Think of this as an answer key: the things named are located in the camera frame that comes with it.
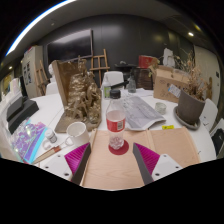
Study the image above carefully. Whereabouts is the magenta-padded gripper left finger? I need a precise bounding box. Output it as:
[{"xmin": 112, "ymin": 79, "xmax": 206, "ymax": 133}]
[{"xmin": 42, "ymin": 142, "xmax": 92, "ymax": 186}]

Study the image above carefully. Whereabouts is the black flat box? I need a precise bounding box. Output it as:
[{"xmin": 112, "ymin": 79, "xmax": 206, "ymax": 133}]
[{"xmin": 6, "ymin": 95, "xmax": 40, "ymax": 135}]

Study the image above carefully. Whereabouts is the green-labelled white bottle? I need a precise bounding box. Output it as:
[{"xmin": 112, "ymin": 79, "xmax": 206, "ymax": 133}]
[{"xmin": 103, "ymin": 79, "xmax": 112, "ymax": 100}]

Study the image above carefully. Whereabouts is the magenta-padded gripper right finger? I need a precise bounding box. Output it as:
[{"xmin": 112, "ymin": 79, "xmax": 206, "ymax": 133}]
[{"xmin": 132, "ymin": 142, "xmax": 184, "ymax": 186}]

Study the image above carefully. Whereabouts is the wooden easel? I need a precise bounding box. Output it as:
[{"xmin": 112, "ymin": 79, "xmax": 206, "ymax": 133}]
[
  {"xmin": 34, "ymin": 59, "xmax": 50, "ymax": 96},
  {"xmin": 89, "ymin": 48, "xmax": 111, "ymax": 88}
]

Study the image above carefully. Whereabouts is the clear red-labelled plastic bottle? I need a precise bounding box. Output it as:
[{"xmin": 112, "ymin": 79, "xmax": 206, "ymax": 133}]
[{"xmin": 105, "ymin": 89, "xmax": 127, "ymax": 150}]

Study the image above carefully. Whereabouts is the open printed newspaper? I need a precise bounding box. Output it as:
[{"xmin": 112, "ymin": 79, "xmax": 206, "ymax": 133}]
[{"xmin": 122, "ymin": 94, "xmax": 167, "ymax": 132}]

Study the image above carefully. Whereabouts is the white ceramic mug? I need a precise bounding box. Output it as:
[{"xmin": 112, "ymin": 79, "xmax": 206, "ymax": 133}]
[{"xmin": 64, "ymin": 121, "xmax": 91, "ymax": 148}]

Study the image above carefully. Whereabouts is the white plaster bust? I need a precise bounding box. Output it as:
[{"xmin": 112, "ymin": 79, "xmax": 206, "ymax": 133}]
[{"xmin": 47, "ymin": 63, "xmax": 56, "ymax": 83}]

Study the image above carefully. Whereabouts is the small tape roll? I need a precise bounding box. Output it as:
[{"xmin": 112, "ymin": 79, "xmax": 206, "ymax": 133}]
[{"xmin": 154, "ymin": 101, "xmax": 167, "ymax": 115}]

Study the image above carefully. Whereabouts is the grey pot with dried plant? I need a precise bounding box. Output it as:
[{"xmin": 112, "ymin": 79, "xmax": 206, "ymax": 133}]
[{"xmin": 173, "ymin": 49, "xmax": 207, "ymax": 126}]

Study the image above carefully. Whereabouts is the grey pot saucer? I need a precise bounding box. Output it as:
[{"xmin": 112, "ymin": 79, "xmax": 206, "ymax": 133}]
[{"xmin": 173, "ymin": 105, "xmax": 203, "ymax": 131}]

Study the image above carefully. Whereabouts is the white cabinet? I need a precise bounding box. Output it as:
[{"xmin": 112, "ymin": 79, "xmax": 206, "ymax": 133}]
[{"xmin": 21, "ymin": 45, "xmax": 44, "ymax": 99}]

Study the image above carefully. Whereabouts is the grey spray bottle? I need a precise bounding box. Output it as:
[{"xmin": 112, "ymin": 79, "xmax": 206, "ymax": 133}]
[{"xmin": 127, "ymin": 74, "xmax": 138, "ymax": 94}]

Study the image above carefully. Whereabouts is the wooden-handled paintbrush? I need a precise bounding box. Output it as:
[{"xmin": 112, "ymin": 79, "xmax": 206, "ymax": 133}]
[{"xmin": 32, "ymin": 145, "xmax": 63, "ymax": 165}]

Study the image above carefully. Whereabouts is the small white jar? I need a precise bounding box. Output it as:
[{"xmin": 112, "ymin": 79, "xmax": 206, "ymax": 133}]
[{"xmin": 45, "ymin": 129, "xmax": 58, "ymax": 144}]

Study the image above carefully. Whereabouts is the white framed tray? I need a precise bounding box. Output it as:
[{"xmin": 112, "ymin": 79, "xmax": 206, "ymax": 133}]
[{"xmin": 0, "ymin": 119, "xmax": 18, "ymax": 161}]

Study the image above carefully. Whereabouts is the brown cardboard box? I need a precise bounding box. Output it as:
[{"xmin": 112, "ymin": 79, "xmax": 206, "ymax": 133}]
[{"xmin": 152, "ymin": 64, "xmax": 189, "ymax": 104}]

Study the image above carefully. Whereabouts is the flat round red coaster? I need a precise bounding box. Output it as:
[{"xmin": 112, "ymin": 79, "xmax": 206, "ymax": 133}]
[{"xmin": 107, "ymin": 139, "xmax": 130, "ymax": 156}]

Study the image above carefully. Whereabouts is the wooden wall figure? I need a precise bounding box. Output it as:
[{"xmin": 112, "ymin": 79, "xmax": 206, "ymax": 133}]
[{"xmin": 207, "ymin": 76, "xmax": 214, "ymax": 99}]

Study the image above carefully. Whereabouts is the red box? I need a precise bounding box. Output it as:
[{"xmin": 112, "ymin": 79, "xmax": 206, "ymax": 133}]
[{"xmin": 138, "ymin": 54, "xmax": 160, "ymax": 69}]

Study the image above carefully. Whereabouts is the black backpack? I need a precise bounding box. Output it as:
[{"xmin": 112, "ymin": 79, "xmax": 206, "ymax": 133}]
[{"xmin": 211, "ymin": 128, "xmax": 224, "ymax": 156}]

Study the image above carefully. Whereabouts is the black wall screen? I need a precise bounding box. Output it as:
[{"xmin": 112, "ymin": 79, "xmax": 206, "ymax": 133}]
[{"xmin": 46, "ymin": 28, "xmax": 94, "ymax": 64}]

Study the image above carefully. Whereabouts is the holographic colourful sheet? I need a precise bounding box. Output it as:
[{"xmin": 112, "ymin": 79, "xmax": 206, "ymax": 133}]
[{"xmin": 9, "ymin": 120, "xmax": 49, "ymax": 164}]

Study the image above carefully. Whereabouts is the white chair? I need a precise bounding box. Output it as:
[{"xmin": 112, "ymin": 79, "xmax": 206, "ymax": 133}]
[
  {"xmin": 44, "ymin": 82, "xmax": 60, "ymax": 97},
  {"xmin": 101, "ymin": 70, "xmax": 125, "ymax": 88},
  {"xmin": 199, "ymin": 98, "xmax": 219, "ymax": 133},
  {"xmin": 209, "ymin": 118, "xmax": 224, "ymax": 159}
]

